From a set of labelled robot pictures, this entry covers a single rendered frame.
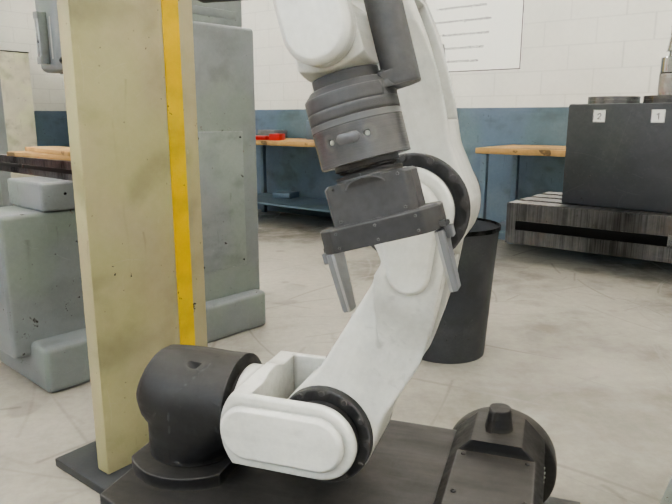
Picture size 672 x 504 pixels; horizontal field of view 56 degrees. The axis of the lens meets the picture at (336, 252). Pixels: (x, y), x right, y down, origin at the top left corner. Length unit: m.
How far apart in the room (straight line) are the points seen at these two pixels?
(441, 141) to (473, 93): 5.31
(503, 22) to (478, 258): 3.50
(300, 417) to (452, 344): 2.11
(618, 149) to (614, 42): 4.47
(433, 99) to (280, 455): 0.52
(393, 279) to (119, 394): 1.45
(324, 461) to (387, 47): 0.56
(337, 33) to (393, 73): 0.06
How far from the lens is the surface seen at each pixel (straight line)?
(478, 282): 2.90
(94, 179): 1.92
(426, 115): 0.79
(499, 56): 6.01
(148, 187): 2.02
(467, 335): 2.97
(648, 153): 1.23
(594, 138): 1.26
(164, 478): 1.04
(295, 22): 0.58
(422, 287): 0.77
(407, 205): 0.58
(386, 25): 0.59
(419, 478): 1.05
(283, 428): 0.90
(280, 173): 7.50
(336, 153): 0.57
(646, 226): 1.20
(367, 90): 0.57
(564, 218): 1.24
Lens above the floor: 1.12
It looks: 12 degrees down
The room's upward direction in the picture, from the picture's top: straight up
